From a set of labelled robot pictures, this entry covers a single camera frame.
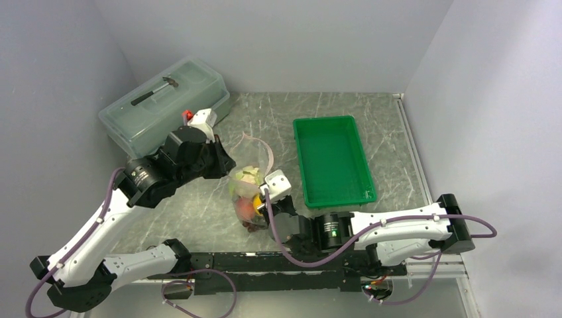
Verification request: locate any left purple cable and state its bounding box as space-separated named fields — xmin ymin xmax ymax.
xmin=25 ymin=166 xmax=128 ymax=318

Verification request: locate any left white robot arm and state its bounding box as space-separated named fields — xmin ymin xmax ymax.
xmin=30 ymin=126 xmax=236 ymax=313

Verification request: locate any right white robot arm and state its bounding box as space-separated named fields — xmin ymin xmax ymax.
xmin=256 ymin=193 xmax=476 ymax=275

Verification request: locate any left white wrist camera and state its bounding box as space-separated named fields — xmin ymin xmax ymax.
xmin=182 ymin=108 xmax=217 ymax=142

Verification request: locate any white cauliflower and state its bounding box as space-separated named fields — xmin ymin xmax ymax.
xmin=229 ymin=166 xmax=264 ymax=197

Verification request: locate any orange fruit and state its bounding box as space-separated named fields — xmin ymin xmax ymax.
xmin=252 ymin=195 xmax=264 ymax=216

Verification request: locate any clear plastic storage box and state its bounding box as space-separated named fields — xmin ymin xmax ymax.
xmin=98 ymin=57 xmax=231 ymax=159

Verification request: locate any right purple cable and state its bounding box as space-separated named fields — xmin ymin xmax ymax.
xmin=263 ymin=187 xmax=498 ymax=307

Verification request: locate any purple cable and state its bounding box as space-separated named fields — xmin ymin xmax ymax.
xmin=25 ymin=166 xmax=128 ymax=318
xmin=263 ymin=187 xmax=498 ymax=307

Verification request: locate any green plastic tray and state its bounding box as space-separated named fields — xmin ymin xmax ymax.
xmin=293 ymin=115 xmax=378 ymax=209

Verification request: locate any pink peach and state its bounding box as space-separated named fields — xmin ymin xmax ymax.
xmin=235 ymin=197 xmax=255 ymax=221

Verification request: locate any black handled hammer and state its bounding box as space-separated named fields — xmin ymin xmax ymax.
xmin=131 ymin=77 xmax=179 ymax=106

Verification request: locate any clear zip top bag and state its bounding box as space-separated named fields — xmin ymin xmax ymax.
xmin=228 ymin=133 xmax=274 ymax=233

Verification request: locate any dark red grape bunch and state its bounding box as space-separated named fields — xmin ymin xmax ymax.
xmin=242 ymin=221 xmax=268 ymax=233

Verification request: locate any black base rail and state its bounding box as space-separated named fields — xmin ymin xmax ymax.
xmin=182 ymin=250 xmax=407 ymax=295

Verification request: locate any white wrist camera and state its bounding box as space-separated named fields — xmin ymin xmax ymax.
xmin=182 ymin=108 xmax=217 ymax=142
xmin=259 ymin=170 xmax=292 ymax=203

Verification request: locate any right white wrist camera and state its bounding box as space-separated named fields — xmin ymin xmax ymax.
xmin=259 ymin=170 xmax=292 ymax=203

